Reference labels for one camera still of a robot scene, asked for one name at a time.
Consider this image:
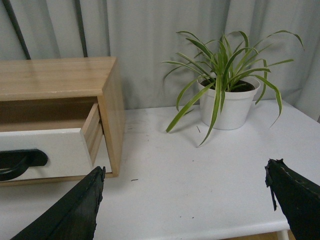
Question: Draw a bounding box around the black drawer handle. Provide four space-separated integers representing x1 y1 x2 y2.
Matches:
0 149 49 182

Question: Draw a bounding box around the white drawer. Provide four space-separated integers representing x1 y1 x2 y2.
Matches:
0 102 104 183
94 156 112 175

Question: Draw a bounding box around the wooden drawer cabinet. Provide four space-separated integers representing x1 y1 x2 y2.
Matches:
0 56 125 186

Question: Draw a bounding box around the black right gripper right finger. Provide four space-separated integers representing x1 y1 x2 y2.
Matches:
265 159 320 240

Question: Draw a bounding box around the white plant pot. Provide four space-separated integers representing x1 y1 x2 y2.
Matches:
199 76 261 130

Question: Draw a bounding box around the grey curtain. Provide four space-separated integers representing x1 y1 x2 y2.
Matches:
0 0 320 117

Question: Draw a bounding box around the green spider plant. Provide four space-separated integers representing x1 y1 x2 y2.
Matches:
161 30 305 148

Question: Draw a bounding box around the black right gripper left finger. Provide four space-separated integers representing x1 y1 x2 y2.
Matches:
12 166 106 240

